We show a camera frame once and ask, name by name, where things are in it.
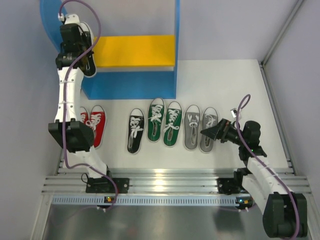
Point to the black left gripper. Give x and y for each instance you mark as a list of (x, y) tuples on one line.
[(81, 47)]

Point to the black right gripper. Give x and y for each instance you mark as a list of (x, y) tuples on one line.
[(223, 130)]

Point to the black canvas sneaker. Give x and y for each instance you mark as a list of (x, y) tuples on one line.
[(91, 68), (136, 127)]

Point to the green canvas sneaker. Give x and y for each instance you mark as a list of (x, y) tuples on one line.
[(155, 115), (173, 121)]

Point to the red canvas sneaker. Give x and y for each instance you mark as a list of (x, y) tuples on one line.
[(98, 125), (84, 115)]

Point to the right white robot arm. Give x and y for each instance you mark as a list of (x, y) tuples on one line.
[(284, 212)]

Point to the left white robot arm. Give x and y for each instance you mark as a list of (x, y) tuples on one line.
[(76, 136)]

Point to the blue and yellow shoe shelf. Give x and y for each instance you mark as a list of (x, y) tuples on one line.
[(133, 62)]

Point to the left grey canvas sneaker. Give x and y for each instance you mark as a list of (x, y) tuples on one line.
[(191, 127)]

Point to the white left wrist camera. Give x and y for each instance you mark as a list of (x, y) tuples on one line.
[(69, 19)]

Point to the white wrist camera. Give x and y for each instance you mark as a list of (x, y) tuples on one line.
[(235, 114), (69, 19)]

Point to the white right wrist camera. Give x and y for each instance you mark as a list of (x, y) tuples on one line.
[(235, 114)]

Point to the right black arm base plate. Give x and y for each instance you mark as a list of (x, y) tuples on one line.
[(229, 186)]

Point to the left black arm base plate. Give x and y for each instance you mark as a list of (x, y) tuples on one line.
[(104, 186)]

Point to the aluminium rail frame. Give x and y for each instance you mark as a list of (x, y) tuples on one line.
[(158, 169)]

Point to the perforated cable duct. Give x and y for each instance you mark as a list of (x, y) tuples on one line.
[(152, 200)]

